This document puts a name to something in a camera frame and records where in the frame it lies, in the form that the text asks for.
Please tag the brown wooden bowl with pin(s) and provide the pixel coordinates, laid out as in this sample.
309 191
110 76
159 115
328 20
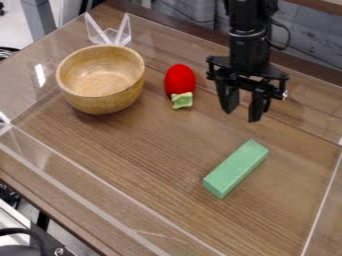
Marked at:
101 78

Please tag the red toy strawberry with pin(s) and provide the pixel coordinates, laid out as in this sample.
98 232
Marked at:
179 85

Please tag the black metal bracket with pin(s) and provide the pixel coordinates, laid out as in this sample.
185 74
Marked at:
55 248

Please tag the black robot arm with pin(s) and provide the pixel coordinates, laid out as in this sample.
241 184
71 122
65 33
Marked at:
246 70

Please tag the green rectangular block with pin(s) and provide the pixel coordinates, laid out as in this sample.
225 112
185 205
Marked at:
226 176

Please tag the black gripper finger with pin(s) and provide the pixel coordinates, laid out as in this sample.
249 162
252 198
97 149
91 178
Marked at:
229 95
260 105

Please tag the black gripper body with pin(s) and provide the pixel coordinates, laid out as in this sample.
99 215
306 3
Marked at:
268 77

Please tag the clear acrylic tray enclosure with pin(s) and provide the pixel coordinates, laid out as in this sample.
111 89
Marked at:
118 177

